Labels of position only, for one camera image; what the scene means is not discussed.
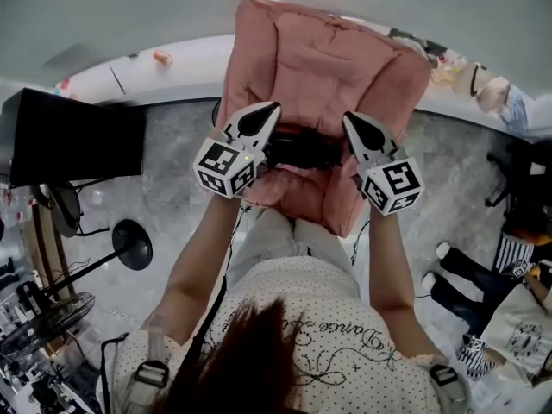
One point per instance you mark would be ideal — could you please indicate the pink cushioned chair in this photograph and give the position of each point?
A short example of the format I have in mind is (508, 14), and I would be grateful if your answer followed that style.
(328, 71)

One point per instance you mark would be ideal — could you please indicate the black office chair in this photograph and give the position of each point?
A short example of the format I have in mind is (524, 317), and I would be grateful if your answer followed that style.
(530, 166)

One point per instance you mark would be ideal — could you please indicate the cream tote bag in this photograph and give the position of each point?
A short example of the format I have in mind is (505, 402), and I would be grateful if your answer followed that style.
(517, 330)

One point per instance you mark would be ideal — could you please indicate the person's right forearm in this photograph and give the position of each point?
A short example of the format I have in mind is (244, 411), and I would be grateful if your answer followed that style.
(388, 265)

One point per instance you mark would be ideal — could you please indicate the black bag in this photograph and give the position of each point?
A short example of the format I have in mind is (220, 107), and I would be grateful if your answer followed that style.
(302, 149)

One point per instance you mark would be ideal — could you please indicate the person's left forearm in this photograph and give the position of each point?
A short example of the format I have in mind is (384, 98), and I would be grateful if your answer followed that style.
(202, 248)

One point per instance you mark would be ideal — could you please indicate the black standing fan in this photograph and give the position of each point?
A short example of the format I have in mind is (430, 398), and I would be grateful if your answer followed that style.
(131, 244)

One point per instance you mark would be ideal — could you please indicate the blue cloth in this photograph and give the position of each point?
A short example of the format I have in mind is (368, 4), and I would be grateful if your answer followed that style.
(515, 110)

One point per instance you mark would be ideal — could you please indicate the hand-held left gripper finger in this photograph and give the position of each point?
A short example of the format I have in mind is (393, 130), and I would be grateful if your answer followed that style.
(235, 123)
(263, 138)

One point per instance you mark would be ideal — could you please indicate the black monitor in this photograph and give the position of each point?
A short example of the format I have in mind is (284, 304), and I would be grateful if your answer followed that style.
(73, 140)

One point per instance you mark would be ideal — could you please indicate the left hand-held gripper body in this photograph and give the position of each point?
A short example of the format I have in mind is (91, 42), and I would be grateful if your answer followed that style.
(217, 162)

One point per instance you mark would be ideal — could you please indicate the white dotted shirt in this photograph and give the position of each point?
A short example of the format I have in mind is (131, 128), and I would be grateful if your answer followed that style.
(336, 300)

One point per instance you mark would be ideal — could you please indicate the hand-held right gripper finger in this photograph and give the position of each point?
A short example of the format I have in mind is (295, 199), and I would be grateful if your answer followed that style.
(358, 151)
(384, 138)

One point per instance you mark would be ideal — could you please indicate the orange can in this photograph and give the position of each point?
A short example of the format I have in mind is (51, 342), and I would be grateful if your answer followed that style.
(163, 57)

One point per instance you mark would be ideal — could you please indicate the beige handbag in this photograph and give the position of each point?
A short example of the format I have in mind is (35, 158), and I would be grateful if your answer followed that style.
(491, 93)

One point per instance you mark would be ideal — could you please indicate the gray trousers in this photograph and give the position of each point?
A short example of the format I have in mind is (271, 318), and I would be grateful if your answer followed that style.
(267, 240)

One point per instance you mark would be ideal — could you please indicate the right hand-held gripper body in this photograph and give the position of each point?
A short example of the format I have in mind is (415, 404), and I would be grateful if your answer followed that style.
(397, 183)

